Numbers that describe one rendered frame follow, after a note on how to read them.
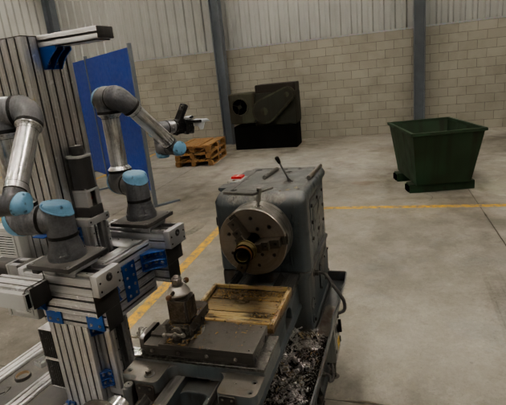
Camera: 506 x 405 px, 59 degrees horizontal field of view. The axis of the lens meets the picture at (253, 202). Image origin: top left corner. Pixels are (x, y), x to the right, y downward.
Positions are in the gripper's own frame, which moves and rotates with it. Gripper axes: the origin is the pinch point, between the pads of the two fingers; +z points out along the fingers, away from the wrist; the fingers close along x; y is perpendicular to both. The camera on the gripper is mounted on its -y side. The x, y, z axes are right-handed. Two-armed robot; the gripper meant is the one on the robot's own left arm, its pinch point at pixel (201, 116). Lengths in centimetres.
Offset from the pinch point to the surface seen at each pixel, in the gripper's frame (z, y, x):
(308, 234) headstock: -13, 41, 90
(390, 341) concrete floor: 72, 146, 99
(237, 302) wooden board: -56, 58, 87
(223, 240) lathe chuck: -44, 41, 66
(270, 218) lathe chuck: -34, 28, 85
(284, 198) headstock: -17, 24, 79
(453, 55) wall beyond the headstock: 934, 18, -226
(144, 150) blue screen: 179, 121, -354
